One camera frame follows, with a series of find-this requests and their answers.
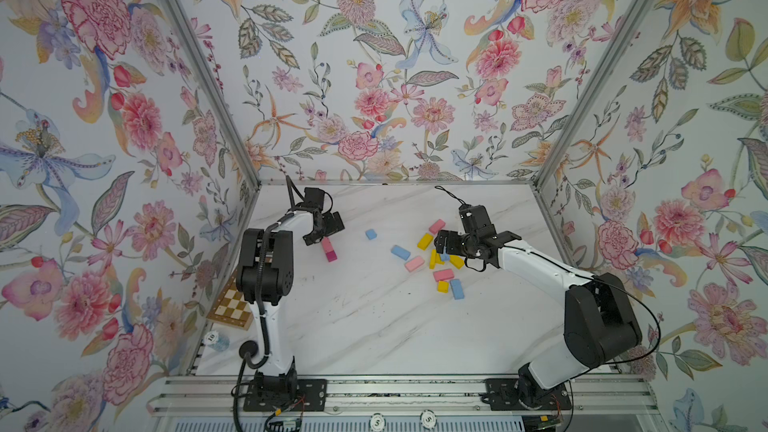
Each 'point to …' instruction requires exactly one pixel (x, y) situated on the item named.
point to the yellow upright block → (433, 259)
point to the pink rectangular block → (437, 226)
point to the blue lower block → (457, 289)
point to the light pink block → (414, 263)
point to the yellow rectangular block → (425, 241)
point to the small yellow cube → (443, 286)
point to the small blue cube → (371, 234)
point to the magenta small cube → (331, 256)
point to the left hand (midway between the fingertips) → (335, 224)
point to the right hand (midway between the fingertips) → (447, 238)
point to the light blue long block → (400, 252)
